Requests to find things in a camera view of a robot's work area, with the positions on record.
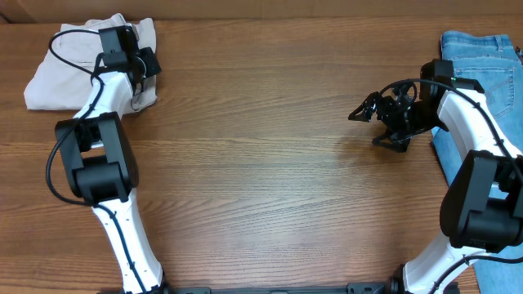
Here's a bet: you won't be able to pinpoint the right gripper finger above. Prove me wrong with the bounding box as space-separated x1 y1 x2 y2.
348 91 382 122
372 132 410 153

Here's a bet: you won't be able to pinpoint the beige khaki shorts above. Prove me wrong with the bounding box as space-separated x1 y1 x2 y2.
23 12 159 115

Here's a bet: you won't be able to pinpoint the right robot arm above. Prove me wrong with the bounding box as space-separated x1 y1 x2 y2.
347 60 522 293

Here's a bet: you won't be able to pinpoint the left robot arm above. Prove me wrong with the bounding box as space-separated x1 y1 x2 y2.
46 24 169 293

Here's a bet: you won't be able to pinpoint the blue denim jeans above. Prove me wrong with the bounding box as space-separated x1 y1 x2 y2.
431 30 523 294

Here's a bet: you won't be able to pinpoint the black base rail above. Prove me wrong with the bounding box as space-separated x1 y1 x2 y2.
162 282 387 294

